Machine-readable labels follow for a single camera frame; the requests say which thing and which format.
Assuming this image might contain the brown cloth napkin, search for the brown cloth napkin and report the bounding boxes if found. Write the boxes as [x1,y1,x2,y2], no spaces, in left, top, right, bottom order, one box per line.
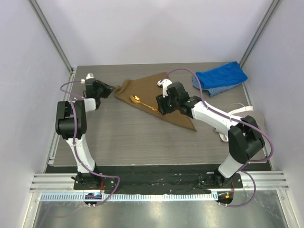
[114,72,196,131]

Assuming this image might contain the gold spoon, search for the gold spoon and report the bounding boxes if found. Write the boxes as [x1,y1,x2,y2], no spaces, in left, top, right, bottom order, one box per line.
[130,95,159,113]

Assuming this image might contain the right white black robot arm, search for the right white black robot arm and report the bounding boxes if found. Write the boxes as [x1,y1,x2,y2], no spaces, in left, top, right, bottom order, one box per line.
[156,79,265,188]

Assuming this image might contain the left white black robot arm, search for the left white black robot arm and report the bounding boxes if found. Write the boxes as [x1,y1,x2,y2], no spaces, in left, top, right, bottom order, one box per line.
[55,74,115,190]

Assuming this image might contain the blue white checkered cloth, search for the blue white checkered cloth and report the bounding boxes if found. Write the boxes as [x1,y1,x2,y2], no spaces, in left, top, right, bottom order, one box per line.
[192,76,240,97]

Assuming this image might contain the blue folded cloth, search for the blue folded cloth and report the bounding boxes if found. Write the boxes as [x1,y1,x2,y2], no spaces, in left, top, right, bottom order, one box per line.
[196,61,247,90]

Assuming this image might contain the grey white cap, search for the grey white cap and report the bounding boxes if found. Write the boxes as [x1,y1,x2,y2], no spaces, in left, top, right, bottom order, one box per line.
[226,103,265,131]

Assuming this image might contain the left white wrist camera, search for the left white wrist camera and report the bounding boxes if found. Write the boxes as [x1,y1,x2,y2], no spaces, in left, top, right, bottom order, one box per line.
[81,73,95,84]

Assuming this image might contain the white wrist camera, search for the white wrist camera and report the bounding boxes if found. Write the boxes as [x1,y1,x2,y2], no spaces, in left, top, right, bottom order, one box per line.
[81,73,95,84]
[157,79,172,98]

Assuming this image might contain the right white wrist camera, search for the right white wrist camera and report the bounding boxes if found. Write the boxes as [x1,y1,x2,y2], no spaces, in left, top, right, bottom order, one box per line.
[157,79,172,98]

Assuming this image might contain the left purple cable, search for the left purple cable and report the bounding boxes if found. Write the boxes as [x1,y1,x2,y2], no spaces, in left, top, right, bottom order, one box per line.
[59,80,121,207]

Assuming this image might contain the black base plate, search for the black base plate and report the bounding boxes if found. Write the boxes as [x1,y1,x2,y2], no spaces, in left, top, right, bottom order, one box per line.
[44,163,273,194]

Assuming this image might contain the left aluminium frame post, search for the left aluminium frame post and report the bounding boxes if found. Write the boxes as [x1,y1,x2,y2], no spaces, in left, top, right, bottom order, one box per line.
[28,0,73,73]

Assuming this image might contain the aluminium frame post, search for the aluminium frame post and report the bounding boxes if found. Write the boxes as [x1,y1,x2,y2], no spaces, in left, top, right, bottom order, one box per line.
[28,0,73,73]
[239,0,282,68]

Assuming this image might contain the front aluminium rail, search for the front aluminium rail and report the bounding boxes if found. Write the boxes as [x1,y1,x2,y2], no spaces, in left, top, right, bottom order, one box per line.
[30,171,289,192]

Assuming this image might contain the slotted white cable duct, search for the slotted white cable duct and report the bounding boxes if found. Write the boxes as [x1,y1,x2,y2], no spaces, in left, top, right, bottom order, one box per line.
[40,191,218,202]

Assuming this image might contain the right aluminium frame post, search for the right aluminium frame post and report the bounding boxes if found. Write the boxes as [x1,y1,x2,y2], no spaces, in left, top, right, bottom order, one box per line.
[239,0,282,68]

